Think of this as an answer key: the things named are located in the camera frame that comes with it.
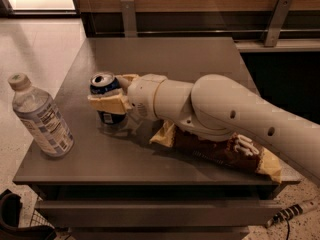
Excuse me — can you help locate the blue pepsi can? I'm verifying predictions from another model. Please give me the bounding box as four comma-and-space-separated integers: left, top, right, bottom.
90, 72, 126, 125

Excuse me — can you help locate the wire mesh basket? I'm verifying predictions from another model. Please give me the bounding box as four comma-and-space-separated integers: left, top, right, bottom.
29, 208, 52, 227

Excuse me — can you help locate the brown sea salt chip bag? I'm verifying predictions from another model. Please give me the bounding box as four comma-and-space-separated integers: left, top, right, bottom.
150, 121, 282, 183

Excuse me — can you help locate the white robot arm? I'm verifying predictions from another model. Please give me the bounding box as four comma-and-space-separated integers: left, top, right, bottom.
88, 72, 320, 183

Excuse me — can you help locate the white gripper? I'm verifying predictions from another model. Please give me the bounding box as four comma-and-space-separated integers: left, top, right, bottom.
88, 74, 167, 121

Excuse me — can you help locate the left metal wall bracket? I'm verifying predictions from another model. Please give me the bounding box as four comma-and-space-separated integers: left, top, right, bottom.
121, 0, 138, 38

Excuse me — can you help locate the clear plastic water bottle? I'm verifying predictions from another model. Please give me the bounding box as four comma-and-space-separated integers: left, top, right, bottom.
8, 73, 74, 157

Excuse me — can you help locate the grey table drawer front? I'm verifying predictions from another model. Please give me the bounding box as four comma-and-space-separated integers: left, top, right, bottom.
36, 200, 280, 227

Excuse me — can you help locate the metal wall bracket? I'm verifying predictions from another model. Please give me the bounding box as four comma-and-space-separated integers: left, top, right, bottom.
264, 0, 293, 47
121, 0, 138, 38

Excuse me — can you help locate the right metal wall bracket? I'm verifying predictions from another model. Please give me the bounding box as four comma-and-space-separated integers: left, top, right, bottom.
264, 0, 293, 47

